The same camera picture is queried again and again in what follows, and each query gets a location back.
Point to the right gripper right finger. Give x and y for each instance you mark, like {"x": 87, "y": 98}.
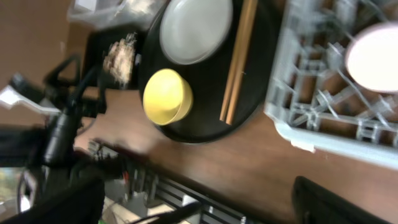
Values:
{"x": 314, "y": 204}

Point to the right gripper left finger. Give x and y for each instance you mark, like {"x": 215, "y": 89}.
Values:
{"x": 82, "y": 203}

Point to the yellow bowl with food scraps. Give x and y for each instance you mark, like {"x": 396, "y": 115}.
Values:
{"x": 167, "y": 97}

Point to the pink plastic cup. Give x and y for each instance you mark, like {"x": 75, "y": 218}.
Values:
{"x": 371, "y": 58}

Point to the grey round plate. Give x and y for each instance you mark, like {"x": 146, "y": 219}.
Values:
{"x": 192, "y": 30}

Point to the wooden chopstick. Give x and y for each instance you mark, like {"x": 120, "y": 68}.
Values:
{"x": 234, "y": 61}
{"x": 243, "y": 51}

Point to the grey plastic dishwasher rack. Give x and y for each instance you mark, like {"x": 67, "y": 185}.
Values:
{"x": 313, "y": 100}

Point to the round black serving tray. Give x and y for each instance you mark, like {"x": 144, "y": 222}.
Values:
{"x": 207, "y": 79}

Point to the pile of food scraps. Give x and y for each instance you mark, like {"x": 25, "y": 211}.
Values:
{"x": 119, "y": 62}

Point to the black rectangular tray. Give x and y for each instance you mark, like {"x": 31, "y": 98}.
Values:
{"x": 98, "y": 45}

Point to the clear plastic storage bin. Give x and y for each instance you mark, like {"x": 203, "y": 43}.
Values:
{"x": 103, "y": 14}

